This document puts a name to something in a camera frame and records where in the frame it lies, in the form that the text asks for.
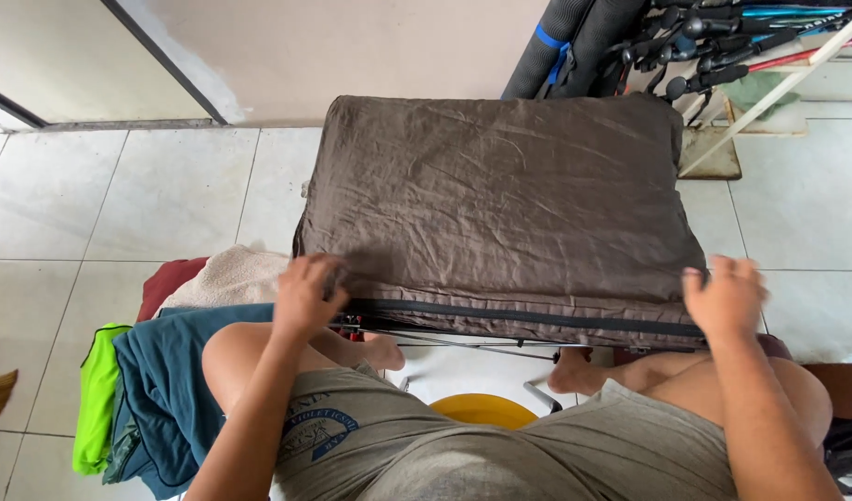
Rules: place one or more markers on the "neon green garment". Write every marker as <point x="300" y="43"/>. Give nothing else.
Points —
<point x="95" y="400"/>

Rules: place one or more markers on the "yellow plastic stool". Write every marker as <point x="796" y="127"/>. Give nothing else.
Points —
<point x="483" y="410"/>

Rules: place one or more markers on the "dark rolled foam mat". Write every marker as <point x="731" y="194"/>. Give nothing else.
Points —
<point x="544" y="49"/>
<point x="596" y="49"/>

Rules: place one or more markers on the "brown sleeping bag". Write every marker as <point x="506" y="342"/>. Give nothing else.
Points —
<point x="499" y="216"/>

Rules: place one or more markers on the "cream fleece cloth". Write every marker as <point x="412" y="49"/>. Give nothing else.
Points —
<point x="227" y="278"/>

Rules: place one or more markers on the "person's right fingers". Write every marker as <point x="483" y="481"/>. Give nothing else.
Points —
<point x="718" y="273"/>

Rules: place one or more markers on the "rack of trekking poles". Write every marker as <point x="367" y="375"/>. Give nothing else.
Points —
<point x="739" y="52"/>

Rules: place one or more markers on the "teal blue garment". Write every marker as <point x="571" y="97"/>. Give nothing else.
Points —
<point x="165" y="396"/>

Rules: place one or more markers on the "black bag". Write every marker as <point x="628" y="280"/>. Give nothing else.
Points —
<point x="847" y="449"/>

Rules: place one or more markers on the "grey shirt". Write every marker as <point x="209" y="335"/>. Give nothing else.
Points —
<point x="468" y="480"/>

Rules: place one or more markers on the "folding metal frame table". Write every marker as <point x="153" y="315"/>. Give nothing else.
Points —
<point x="461" y="344"/>

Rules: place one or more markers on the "maroon cloth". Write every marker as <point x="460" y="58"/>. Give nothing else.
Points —
<point x="167" y="282"/>

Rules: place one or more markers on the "person's left hand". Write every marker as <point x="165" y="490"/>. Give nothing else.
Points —
<point x="302" y="298"/>

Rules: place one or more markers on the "person's right hand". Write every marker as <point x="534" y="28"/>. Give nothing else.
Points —
<point x="727" y="300"/>

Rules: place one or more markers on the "person's left fingers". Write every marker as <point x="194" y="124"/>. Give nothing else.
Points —
<point x="328" y="275"/>

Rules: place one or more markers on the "grey shorts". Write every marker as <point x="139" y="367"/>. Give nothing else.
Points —
<point x="495" y="452"/>

